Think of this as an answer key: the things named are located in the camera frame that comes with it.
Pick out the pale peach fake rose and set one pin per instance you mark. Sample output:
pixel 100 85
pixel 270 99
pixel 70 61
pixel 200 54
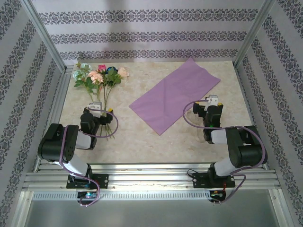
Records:
pixel 123 72

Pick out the aluminium frame post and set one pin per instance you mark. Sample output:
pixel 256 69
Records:
pixel 252 35
pixel 48 40

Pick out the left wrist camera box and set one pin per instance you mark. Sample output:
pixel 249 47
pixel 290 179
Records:
pixel 95 108

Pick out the small controller board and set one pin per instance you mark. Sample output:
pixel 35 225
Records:
pixel 216 194
pixel 87 195

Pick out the aluminium side rail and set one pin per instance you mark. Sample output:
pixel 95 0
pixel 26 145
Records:
pixel 56 113

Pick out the purple and pink wrapping paper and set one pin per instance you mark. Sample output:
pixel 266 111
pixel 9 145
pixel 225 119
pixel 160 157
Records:
pixel 170 94

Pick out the peach fake carnation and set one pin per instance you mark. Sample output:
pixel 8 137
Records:
pixel 95 76

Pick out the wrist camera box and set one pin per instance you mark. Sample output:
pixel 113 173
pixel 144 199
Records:
pixel 95 108
pixel 211 100

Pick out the grey metal panel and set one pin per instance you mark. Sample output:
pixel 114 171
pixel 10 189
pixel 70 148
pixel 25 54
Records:
pixel 151 212

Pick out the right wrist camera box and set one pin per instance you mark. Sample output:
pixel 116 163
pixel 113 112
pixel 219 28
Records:
pixel 211 100

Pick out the mint fake flower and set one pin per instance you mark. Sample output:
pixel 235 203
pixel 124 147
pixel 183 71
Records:
pixel 76 74

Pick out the blue fake rose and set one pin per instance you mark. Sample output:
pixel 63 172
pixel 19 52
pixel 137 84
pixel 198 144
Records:
pixel 111 70

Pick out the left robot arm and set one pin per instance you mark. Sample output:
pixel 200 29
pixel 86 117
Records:
pixel 71 163

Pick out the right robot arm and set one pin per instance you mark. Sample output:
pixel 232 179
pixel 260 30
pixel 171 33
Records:
pixel 248 151

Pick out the cream printed ribbon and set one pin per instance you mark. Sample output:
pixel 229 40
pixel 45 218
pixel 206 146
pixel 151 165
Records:
pixel 198 137

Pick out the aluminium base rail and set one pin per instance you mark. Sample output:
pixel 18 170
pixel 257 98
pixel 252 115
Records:
pixel 151 177

